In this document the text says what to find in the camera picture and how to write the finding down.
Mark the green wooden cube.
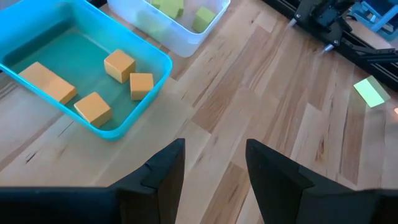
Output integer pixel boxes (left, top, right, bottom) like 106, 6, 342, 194
190, 6, 217, 34

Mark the teal plastic bin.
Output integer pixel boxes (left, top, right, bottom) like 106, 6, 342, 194
0, 0, 174, 141

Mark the orange long wooden block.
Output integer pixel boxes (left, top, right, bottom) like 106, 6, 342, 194
18, 61, 78, 105

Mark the orange wooden cube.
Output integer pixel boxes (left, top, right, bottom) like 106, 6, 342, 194
129, 72, 155, 101
73, 91, 113, 128
103, 49, 137, 84

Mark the clear plastic bin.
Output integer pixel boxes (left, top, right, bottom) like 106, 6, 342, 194
107, 0, 231, 58

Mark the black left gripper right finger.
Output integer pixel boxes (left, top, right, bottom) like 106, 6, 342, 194
246, 139, 377, 224

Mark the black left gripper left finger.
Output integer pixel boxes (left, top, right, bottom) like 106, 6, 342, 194
108, 138, 187, 224

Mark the green rectangular wooden block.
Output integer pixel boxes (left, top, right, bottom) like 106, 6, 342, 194
159, 0, 185, 19

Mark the green long wooden block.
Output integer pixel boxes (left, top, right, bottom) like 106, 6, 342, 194
353, 75, 391, 109

